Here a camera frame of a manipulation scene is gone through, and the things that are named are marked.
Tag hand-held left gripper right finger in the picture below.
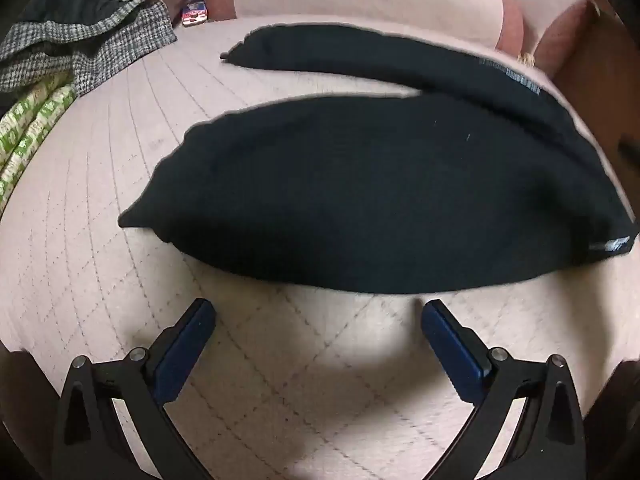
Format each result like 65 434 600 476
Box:
421 299 587 480

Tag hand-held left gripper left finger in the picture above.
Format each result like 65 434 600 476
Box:
52 298 217 480

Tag black pants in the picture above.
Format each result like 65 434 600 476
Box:
118 22 640 295

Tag pink quilted sofa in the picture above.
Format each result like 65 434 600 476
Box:
0 0 640 480

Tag green printed cloth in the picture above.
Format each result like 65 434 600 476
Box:
0 67 78 221

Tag houndstooth jacket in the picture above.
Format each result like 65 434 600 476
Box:
0 0 178 116

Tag red patterned packet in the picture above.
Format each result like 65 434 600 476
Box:
181 0 208 28

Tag pink brown back cushion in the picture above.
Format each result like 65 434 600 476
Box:
512 0 601 78

